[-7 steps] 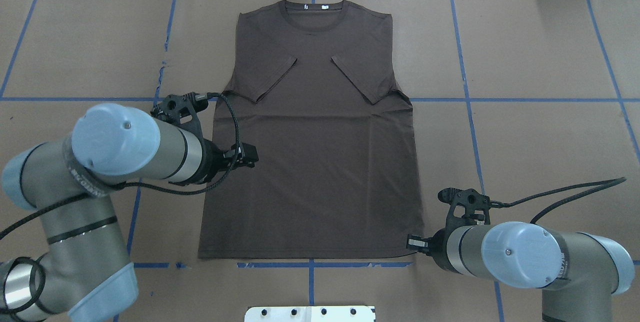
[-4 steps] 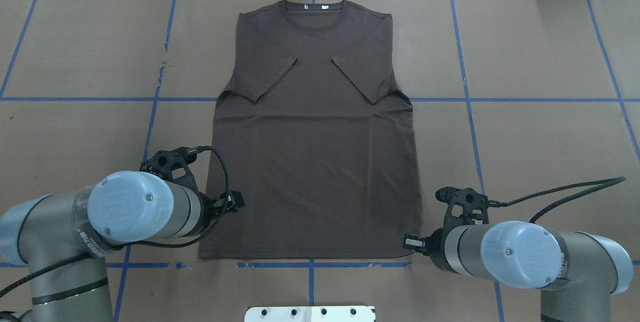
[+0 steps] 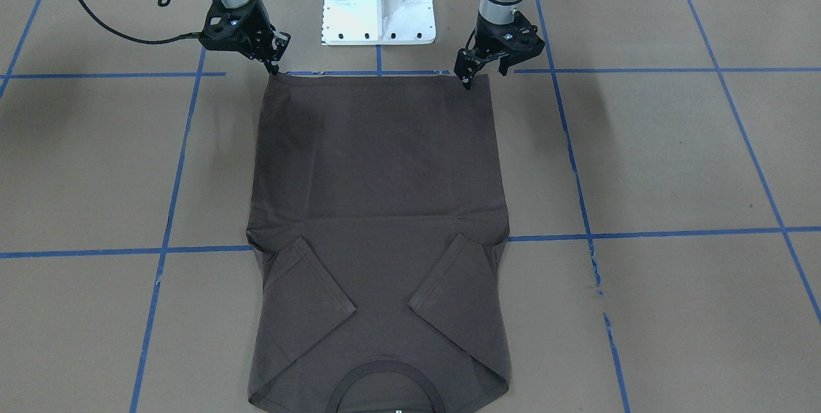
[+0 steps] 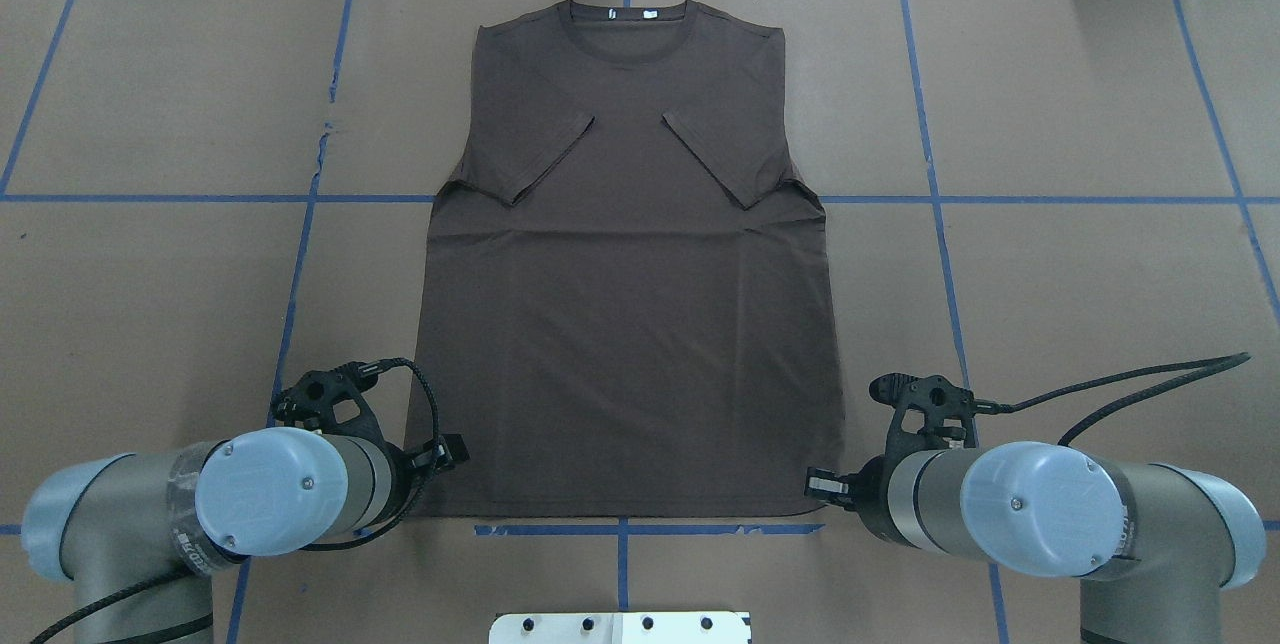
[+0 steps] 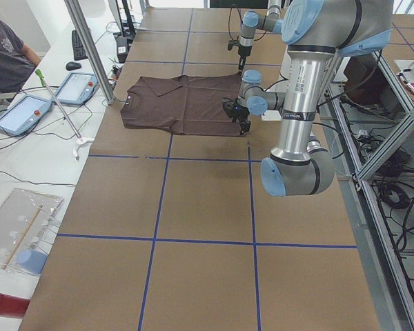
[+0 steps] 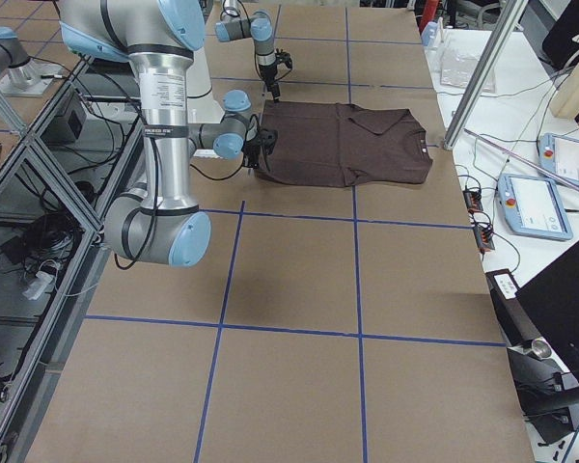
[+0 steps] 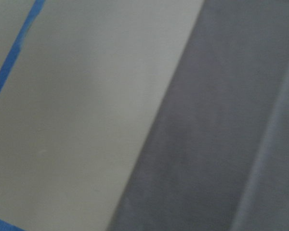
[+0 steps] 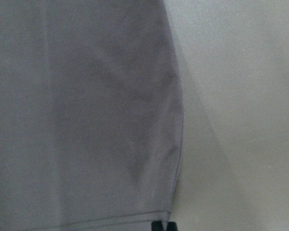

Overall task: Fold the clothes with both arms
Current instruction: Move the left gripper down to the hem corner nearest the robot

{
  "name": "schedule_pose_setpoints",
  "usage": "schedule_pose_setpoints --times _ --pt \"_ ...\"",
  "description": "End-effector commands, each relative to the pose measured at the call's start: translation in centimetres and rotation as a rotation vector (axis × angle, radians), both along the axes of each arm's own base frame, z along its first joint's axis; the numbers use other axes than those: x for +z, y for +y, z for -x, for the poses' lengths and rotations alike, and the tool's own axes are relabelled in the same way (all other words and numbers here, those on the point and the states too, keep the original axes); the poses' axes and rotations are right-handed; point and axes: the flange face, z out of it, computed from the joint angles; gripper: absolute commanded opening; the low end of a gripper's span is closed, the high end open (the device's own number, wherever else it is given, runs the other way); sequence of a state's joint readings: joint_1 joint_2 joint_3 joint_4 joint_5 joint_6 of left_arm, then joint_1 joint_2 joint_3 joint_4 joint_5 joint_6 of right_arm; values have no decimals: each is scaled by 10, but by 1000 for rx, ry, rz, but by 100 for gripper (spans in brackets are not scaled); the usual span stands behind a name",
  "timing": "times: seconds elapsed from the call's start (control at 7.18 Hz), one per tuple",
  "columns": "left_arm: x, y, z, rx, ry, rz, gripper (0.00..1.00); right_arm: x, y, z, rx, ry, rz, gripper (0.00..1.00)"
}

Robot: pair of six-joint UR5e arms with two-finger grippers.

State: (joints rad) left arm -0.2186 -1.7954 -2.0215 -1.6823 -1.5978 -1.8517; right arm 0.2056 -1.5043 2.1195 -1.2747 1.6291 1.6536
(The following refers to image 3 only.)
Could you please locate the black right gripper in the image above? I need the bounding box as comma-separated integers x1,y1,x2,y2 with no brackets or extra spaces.
198,0,291,75

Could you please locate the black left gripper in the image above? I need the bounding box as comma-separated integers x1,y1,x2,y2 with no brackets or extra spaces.
454,10,546,91

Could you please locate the dark brown t-shirt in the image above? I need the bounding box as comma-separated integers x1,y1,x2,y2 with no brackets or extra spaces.
246,74,511,412

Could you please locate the long blue tape strip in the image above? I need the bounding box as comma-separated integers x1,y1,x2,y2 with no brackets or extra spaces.
128,49,207,412

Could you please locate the crossing blue tape strip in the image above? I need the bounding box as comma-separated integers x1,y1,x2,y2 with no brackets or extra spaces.
1,225,820,259

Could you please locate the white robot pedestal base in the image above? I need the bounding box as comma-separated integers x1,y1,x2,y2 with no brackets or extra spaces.
321,0,437,46

